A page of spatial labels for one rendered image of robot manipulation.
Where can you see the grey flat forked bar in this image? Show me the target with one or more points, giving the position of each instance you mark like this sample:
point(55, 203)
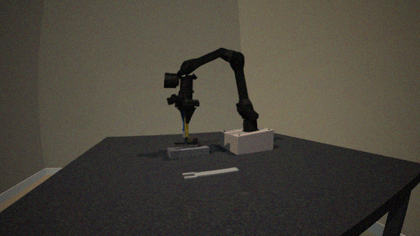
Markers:
point(208, 173)

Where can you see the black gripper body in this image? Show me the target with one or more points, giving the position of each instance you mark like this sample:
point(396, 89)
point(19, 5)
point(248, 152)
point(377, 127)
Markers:
point(187, 97)

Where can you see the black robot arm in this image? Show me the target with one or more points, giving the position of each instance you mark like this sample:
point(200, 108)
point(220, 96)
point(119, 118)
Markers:
point(236, 60)

